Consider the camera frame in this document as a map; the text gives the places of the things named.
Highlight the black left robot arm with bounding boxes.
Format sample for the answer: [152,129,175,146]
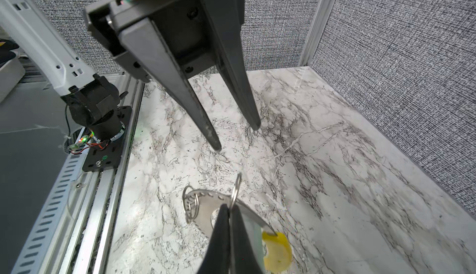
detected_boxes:
[1,0,261,151]

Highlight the yellow capped key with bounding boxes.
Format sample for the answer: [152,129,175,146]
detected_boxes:
[262,232,293,274]

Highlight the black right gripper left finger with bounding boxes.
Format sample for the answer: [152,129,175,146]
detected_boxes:
[198,204,231,274]

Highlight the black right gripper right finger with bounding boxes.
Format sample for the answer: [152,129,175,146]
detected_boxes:
[229,206,263,274]

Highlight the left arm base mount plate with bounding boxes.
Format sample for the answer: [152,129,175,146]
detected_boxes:
[83,106,132,172]

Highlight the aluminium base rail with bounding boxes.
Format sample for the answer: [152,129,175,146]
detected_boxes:
[12,75,145,274]

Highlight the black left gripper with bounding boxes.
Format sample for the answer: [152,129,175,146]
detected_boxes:
[84,0,261,151]

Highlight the thin black left cable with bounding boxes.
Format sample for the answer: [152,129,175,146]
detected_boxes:
[62,104,75,152]

